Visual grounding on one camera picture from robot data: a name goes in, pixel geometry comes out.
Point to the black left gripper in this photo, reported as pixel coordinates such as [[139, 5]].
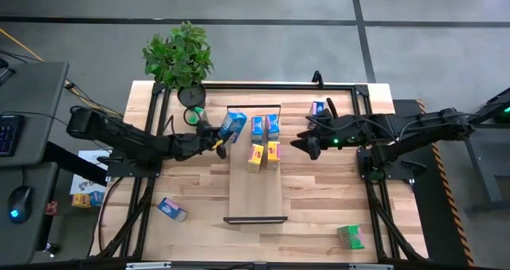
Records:
[[199, 144]]

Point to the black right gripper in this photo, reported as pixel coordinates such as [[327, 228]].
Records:
[[342, 132]]

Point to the dark blue cereal box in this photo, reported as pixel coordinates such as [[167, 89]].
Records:
[[317, 108]]

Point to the blue Rice Krispies cereal box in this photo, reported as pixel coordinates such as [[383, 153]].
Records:
[[233, 126], [257, 130], [272, 126]]

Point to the green Apple Jacks cereal box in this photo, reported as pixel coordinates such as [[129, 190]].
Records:
[[199, 115], [350, 237]]

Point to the yellow Corn Pops cereal box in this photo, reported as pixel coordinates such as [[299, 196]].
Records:
[[273, 155], [256, 158]]

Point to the blue Frosted Flakes cereal box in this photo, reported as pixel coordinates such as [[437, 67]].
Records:
[[172, 209]]

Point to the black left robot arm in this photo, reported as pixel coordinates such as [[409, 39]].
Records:
[[119, 136]]

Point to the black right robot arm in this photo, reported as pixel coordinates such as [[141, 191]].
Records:
[[418, 124]]

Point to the potted green artificial plant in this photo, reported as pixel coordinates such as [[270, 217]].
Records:
[[179, 59]]

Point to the blue box on floor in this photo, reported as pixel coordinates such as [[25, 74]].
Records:
[[97, 198]]

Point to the boxes on floor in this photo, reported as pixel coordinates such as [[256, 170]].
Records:
[[85, 184]]

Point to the black mat with hazard stripes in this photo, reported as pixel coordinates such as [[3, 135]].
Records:
[[430, 222]]

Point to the yellow box on floor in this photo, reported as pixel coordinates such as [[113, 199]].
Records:
[[81, 200]]

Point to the black metal stand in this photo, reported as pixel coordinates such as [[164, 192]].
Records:
[[490, 158]]

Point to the small red floor item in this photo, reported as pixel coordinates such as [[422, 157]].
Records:
[[51, 207]]

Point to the grey desk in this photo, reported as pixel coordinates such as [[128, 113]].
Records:
[[32, 102], [40, 206]]

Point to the black backlit keyboard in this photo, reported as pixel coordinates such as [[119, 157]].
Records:
[[10, 136]]

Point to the black computer mouse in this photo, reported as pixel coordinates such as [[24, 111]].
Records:
[[20, 204]]

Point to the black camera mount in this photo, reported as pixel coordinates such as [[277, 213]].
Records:
[[318, 79]]

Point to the black aluminium rig frame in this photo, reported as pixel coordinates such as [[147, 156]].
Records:
[[279, 86]]

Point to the black frame wooden shelf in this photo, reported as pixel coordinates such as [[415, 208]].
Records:
[[255, 198]]

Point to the silver metal bracket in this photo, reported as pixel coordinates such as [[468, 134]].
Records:
[[148, 265], [370, 266]]

